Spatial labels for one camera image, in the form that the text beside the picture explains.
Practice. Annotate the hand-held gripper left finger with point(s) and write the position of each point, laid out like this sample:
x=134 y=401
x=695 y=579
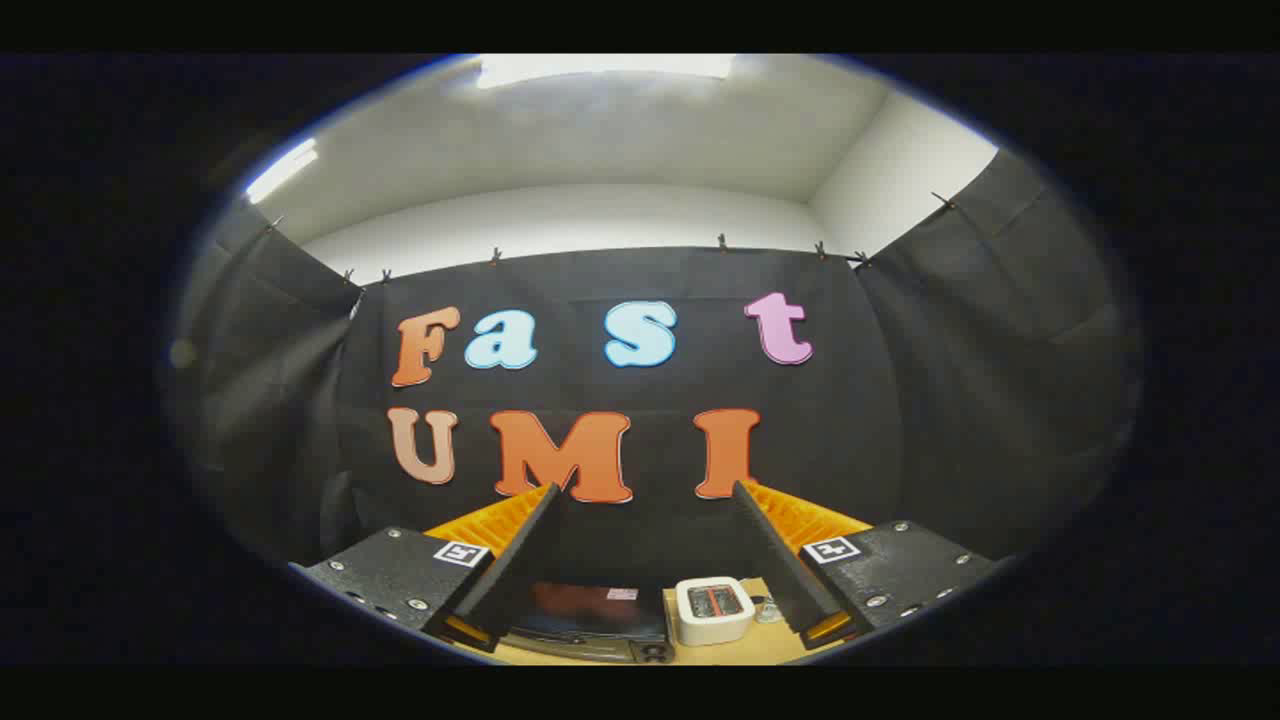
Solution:
x=520 y=560

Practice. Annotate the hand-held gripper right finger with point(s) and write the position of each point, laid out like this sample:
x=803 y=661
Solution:
x=775 y=560

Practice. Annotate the small ceiling light panel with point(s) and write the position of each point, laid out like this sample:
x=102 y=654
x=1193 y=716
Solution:
x=282 y=170

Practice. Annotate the black toaster oven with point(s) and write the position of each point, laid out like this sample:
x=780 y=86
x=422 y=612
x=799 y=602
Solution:
x=590 y=615

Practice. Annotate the long ceiling light panel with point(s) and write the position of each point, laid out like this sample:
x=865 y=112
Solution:
x=600 y=68

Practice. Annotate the row of black cloth clips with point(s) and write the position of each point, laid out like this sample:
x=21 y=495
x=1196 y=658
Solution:
x=721 y=242

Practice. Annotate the white pop-up toaster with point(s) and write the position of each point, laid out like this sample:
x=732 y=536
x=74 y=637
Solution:
x=714 y=612

